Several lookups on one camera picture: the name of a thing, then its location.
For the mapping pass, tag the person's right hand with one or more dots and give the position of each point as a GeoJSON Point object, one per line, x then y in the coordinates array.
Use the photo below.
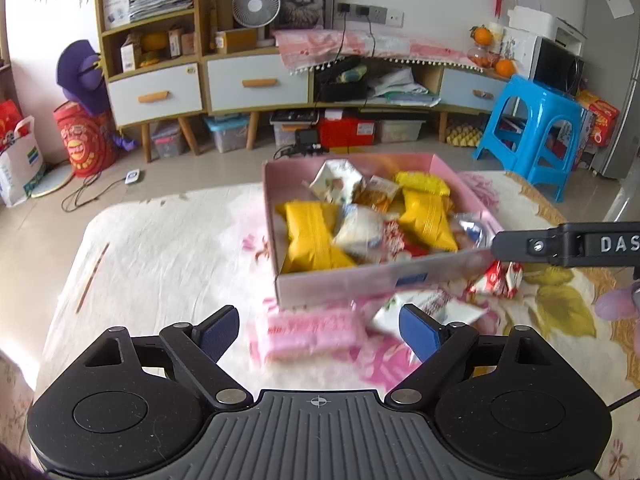
{"type": "Point", "coordinates": [620, 302]}

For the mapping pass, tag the red bag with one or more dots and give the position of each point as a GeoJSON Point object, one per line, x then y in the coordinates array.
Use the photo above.
{"type": "Point", "coordinates": [9, 122]}

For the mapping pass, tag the grey refrigerator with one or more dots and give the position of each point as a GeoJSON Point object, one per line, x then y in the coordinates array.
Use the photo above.
{"type": "Point", "coordinates": [612, 60]}

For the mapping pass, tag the blue plastic stool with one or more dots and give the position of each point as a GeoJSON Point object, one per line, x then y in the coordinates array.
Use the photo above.
{"type": "Point", "coordinates": [540, 105]}

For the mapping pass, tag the white foam box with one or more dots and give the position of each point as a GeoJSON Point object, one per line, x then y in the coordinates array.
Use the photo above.
{"type": "Point", "coordinates": [530, 19]}

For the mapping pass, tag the silver blue snack packet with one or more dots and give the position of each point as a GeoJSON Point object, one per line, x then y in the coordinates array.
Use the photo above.
{"type": "Point", "coordinates": [470, 227]}

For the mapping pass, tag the white wall socket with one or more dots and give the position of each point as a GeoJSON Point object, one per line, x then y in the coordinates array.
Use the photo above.
{"type": "Point", "coordinates": [395, 18]}

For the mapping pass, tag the pink cardboard box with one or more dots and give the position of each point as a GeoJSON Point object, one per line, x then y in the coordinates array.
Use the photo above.
{"type": "Point", "coordinates": [380, 280]}

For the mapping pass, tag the orange snack packet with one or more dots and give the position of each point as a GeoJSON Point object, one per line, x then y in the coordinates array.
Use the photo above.
{"type": "Point", "coordinates": [380, 194]}

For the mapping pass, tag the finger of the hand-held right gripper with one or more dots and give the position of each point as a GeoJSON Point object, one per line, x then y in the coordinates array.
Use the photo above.
{"type": "Point", "coordinates": [525, 246]}

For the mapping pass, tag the wooden box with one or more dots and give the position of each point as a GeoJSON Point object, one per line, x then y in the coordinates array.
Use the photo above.
{"type": "Point", "coordinates": [236, 41]}

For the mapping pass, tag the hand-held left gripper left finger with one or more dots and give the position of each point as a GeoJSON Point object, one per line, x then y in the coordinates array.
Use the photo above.
{"type": "Point", "coordinates": [217, 330]}

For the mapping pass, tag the red box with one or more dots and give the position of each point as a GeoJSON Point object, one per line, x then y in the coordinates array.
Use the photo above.
{"type": "Point", "coordinates": [345, 132]}

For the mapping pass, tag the long clear storage box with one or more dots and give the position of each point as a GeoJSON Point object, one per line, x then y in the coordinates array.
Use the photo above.
{"type": "Point", "coordinates": [400, 131]}

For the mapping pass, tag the white paper bag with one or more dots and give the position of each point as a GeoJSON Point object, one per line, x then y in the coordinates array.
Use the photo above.
{"type": "Point", "coordinates": [20, 167]}

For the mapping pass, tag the blue lid storage box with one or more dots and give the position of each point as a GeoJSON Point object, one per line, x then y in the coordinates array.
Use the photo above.
{"type": "Point", "coordinates": [227, 136]}

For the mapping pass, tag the low wooden drawer cabinet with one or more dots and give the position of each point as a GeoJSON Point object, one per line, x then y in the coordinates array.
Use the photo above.
{"type": "Point", "coordinates": [257, 82]}

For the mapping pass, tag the black tripod device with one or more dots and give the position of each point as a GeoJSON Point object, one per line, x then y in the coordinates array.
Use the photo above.
{"type": "Point", "coordinates": [306, 140]}

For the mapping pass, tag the red lantern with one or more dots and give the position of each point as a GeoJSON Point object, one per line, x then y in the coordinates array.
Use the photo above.
{"type": "Point", "coordinates": [85, 142]}

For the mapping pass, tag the microwave oven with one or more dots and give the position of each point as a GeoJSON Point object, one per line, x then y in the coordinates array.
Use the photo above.
{"type": "Point", "coordinates": [557, 67]}

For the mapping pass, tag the grey wall socket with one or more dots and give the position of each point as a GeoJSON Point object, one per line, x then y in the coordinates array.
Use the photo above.
{"type": "Point", "coordinates": [362, 12]}

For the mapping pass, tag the small white carton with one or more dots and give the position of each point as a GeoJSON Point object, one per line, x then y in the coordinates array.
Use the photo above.
{"type": "Point", "coordinates": [128, 57]}

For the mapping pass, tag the wooden shelf cabinet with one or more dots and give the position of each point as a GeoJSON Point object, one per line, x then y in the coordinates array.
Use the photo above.
{"type": "Point", "coordinates": [155, 95]}

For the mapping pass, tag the orange snack carton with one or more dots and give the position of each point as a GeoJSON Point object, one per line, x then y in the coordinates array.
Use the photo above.
{"type": "Point", "coordinates": [602, 115]}

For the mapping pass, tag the pink floral cloth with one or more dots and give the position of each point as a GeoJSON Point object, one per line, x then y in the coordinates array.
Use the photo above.
{"type": "Point", "coordinates": [390, 47]}

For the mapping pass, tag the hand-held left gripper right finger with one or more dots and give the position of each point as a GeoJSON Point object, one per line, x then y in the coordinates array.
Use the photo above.
{"type": "Point", "coordinates": [419, 331]}

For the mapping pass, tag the wooden stick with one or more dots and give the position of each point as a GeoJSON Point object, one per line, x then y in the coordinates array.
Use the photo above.
{"type": "Point", "coordinates": [92, 277]}

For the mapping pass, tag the white printer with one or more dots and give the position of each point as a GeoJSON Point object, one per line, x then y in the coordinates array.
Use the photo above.
{"type": "Point", "coordinates": [570, 35]}

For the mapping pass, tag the stack of papers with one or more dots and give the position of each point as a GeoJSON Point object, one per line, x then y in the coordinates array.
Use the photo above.
{"type": "Point", "coordinates": [160, 1]}

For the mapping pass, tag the purple plush toy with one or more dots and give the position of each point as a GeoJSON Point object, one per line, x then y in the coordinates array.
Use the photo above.
{"type": "Point", "coordinates": [82, 75]}

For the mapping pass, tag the small yellow snack packet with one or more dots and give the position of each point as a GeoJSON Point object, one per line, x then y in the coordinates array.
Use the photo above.
{"type": "Point", "coordinates": [422, 182]}

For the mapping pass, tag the round white board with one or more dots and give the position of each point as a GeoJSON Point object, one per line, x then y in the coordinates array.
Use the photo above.
{"type": "Point", "coordinates": [50, 181]}

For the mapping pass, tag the white floral snack packet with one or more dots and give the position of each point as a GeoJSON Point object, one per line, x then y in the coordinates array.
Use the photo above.
{"type": "Point", "coordinates": [336, 180]}

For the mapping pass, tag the black bag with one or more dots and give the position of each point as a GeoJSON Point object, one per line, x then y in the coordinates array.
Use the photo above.
{"type": "Point", "coordinates": [340, 87]}

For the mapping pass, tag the grey lid storage box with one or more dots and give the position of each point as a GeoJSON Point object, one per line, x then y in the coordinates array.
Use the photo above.
{"type": "Point", "coordinates": [290, 122]}

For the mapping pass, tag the white blue snack packet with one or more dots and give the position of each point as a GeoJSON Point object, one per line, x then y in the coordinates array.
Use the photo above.
{"type": "Point", "coordinates": [360, 230]}

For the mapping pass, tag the glass fruit bowl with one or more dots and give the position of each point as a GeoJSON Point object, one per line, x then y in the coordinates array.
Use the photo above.
{"type": "Point", "coordinates": [481, 57]}

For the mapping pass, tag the pink wafer packet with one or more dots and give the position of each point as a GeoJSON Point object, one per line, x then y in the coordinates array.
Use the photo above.
{"type": "Point", "coordinates": [310, 332]}

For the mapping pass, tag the large yellow snack packet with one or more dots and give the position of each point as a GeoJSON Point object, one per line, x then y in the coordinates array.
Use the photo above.
{"type": "Point", "coordinates": [312, 237]}

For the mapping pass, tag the small white device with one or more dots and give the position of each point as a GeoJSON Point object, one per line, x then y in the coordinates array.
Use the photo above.
{"type": "Point", "coordinates": [133, 178]}

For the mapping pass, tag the grey desk fan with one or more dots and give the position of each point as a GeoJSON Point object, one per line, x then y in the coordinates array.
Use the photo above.
{"type": "Point", "coordinates": [256, 7]}

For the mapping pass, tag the white crumpled cloth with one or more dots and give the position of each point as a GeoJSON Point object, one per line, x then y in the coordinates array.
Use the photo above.
{"type": "Point", "coordinates": [400, 87]}

